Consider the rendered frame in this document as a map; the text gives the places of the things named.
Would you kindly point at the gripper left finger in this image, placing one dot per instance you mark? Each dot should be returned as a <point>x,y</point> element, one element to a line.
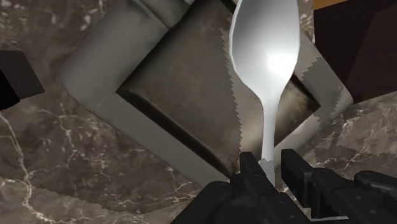
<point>248,189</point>

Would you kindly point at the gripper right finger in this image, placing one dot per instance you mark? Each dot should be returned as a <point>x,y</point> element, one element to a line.
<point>335,195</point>

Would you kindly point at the silver spoon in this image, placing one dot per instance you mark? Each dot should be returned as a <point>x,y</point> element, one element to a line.
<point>263,49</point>

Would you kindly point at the dark robot stand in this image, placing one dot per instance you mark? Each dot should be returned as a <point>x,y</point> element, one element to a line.
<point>363,43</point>

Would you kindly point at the grey square sink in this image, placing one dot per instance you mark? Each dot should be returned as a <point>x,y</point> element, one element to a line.
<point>108,62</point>

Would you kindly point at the black box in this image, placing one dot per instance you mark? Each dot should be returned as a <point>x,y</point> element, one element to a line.
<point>18,77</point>

